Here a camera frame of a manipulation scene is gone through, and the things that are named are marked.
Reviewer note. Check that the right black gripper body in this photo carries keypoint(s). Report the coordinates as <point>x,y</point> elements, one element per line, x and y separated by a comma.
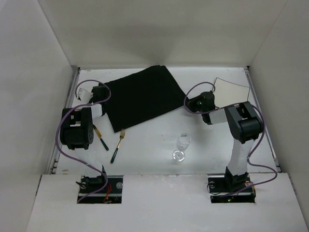
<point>192,103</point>

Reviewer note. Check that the gold fork green handle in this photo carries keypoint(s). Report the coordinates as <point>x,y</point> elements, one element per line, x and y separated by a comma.
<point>121,137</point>

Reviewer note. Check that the gold knife green handle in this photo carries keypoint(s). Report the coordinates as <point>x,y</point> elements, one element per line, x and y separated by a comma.
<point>100,137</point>

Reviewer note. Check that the left aluminium table rail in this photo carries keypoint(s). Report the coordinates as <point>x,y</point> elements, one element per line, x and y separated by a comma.
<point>68,103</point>

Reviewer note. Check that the black cloth placemat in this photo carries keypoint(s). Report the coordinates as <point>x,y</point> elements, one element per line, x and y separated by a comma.
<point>142,96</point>

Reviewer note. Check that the square white plate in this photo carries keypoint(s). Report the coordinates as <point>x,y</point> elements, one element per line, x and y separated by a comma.
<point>227,93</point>

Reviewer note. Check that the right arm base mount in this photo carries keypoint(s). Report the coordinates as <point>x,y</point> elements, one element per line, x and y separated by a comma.
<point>220,193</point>

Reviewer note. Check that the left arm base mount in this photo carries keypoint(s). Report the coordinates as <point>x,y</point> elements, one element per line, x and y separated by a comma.
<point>113,189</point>

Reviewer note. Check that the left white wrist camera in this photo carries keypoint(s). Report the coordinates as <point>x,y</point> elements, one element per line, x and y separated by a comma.
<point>84,95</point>

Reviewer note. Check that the aluminium table rail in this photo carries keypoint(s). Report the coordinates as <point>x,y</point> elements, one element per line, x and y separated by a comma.
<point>68,103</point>
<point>266,133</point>

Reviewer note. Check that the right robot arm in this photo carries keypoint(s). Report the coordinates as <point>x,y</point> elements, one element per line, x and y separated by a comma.
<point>245,127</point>

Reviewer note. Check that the clear wine glass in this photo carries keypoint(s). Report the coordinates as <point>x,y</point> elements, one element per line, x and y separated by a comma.
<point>182,144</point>

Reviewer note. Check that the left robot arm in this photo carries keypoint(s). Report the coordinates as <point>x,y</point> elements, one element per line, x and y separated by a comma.
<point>75,131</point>

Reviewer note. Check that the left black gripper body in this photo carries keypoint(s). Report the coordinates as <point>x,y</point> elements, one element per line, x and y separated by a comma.
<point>100,90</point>

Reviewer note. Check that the right aluminium table rail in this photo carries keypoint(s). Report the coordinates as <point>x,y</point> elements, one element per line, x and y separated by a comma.
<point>266,133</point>

